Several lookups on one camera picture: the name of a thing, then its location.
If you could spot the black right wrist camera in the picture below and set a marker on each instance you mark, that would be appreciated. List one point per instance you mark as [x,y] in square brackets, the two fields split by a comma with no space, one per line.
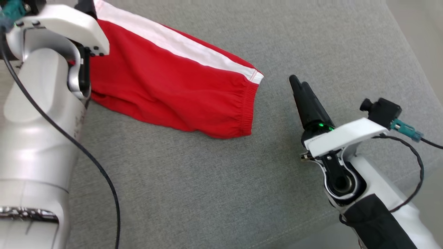
[382,110]

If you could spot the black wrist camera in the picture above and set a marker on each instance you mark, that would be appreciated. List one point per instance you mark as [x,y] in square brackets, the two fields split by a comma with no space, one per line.
[382,110]
[34,4]

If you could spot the red shorts with white stripe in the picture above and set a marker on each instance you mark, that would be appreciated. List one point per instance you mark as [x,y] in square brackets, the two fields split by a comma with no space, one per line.
[166,90]

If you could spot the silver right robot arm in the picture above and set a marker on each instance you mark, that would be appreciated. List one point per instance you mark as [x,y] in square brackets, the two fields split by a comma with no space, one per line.
[380,188]

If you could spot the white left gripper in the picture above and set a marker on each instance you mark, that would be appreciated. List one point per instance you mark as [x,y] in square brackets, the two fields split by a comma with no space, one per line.
[69,20]

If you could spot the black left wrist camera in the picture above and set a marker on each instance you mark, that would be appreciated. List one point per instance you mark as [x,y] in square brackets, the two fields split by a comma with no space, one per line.
[34,4]

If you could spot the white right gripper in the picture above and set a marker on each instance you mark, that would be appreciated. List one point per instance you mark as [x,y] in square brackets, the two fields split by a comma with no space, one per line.
[346,135]

